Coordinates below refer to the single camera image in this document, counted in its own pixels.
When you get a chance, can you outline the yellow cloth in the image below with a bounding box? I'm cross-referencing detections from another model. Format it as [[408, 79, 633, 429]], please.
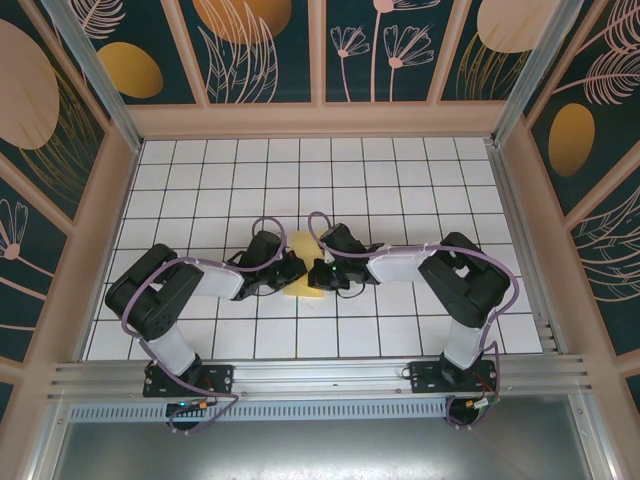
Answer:
[[282, 230, 326, 300]]

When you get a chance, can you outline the grey metal sheet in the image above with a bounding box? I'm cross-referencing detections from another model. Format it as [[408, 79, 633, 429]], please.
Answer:
[[29, 418, 616, 480]]

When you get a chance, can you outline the left small circuit board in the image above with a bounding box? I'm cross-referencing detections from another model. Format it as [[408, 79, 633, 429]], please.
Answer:
[[164, 399, 221, 419]]

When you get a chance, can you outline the small circuit board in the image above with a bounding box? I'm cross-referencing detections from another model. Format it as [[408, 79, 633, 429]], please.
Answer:
[[164, 399, 221, 419], [462, 397, 501, 415]]

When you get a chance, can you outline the right small circuit board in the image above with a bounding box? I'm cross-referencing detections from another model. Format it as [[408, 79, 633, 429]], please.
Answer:
[[462, 397, 501, 415]]

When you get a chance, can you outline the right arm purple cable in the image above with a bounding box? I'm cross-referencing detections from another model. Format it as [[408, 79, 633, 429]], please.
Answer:
[[307, 211, 521, 431]]

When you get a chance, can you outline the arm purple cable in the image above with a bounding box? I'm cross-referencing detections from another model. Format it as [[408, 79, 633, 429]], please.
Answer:
[[307, 211, 521, 431], [121, 216, 291, 437]]

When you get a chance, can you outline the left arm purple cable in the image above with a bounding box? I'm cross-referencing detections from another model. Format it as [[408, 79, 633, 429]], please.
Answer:
[[121, 216, 291, 437]]

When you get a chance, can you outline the long aluminium mounting rail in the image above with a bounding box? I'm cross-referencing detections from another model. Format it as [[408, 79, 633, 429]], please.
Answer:
[[47, 353, 596, 404]]

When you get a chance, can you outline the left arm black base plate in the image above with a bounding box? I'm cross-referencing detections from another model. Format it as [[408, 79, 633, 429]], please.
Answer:
[[143, 363, 236, 399]]

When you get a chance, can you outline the grey slotted cable duct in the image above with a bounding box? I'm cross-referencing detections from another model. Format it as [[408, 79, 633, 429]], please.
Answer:
[[67, 397, 571, 422]]

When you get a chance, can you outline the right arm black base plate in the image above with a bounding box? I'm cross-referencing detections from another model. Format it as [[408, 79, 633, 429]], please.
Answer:
[[408, 360, 501, 396]]

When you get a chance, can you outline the aluminium side rail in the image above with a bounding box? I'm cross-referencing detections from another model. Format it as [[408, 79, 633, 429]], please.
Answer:
[[487, 142, 571, 356]]

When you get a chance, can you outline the aluminium frame post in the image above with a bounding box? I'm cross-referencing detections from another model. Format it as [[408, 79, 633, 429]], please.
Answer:
[[42, 0, 146, 154], [489, 0, 586, 147]]

